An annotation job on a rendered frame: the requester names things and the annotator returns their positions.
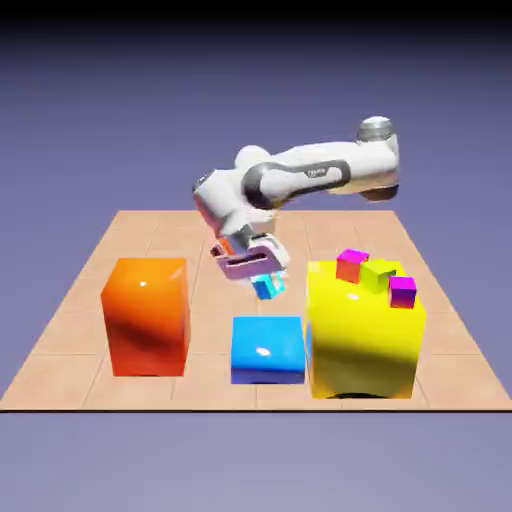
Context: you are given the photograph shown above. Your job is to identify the small magenta cube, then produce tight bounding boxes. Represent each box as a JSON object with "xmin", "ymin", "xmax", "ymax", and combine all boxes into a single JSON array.
[
  {"xmin": 388, "ymin": 275, "xmax": 418, "ymax": 310},
  {"xmin": 335, "ymin": 248, "xmax": 371, "ymax": 285}
]

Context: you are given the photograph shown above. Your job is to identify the large orange box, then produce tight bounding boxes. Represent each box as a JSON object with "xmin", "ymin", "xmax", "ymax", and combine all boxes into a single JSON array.
[{"xmin": 100, "ymin": 257, "xmax": 190, "ymax": 378}]

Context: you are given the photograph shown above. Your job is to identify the small yellow-green cube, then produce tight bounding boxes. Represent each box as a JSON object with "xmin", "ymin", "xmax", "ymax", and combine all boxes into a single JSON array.
[{"xmin": 360, "ymin": 258, "xmax": 398, "ymax": 295}]

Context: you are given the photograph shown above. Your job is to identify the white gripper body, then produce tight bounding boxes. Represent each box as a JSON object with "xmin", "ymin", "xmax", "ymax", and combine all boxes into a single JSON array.
[{"xmin": 215, "ymin": 234, "xmax": 292, "ymax": 287}]

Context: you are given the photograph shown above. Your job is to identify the large blue box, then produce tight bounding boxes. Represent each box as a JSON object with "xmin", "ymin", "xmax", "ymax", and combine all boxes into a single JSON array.
[{"xmin": 230, "ymin": 315, "xmax": 306, "ymax": 386}]

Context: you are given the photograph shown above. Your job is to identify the large yellow box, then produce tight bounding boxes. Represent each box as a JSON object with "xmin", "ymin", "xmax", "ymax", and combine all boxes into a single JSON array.
[{"xmin": 305, "ymin": 260, "xmax": 427, "ymax": 400}]

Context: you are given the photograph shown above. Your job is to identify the small blue cube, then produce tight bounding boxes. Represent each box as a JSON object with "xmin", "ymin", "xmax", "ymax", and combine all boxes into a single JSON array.
[{"xmin": 253, "ymin": 277, "xmax": 281, "ymax": 302}]

